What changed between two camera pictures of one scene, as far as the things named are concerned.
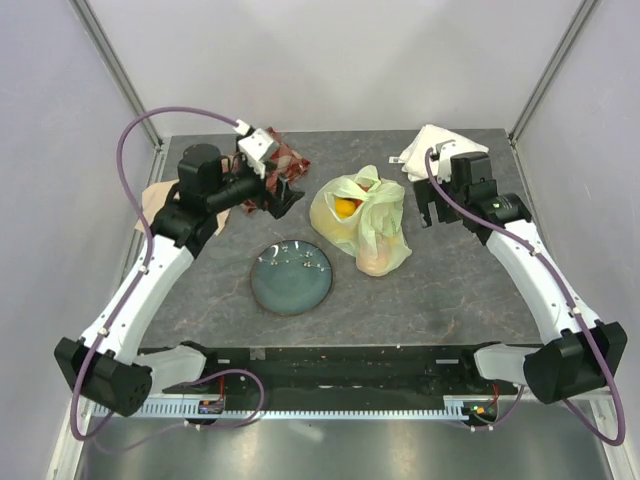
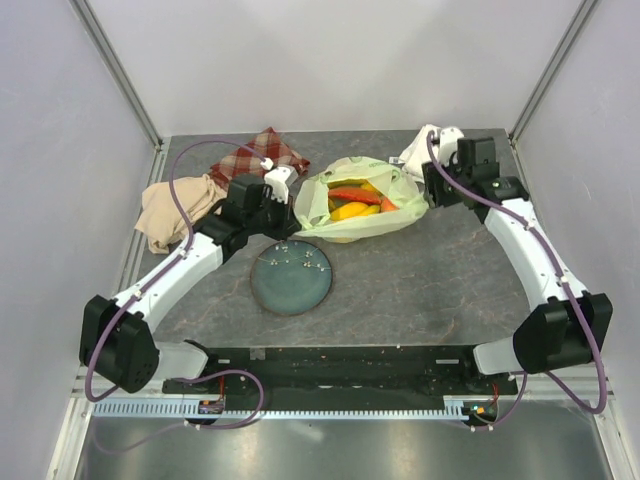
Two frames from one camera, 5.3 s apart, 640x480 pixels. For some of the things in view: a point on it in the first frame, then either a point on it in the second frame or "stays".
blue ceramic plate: x=291 y=277 stays
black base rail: x=343 y=369 stays
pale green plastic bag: x=375 y=234 → x=311 y=199
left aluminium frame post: x=97 y=34 stays
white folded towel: x=413 y=161 stays
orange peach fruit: x=374 y=257 → x=388 y=206
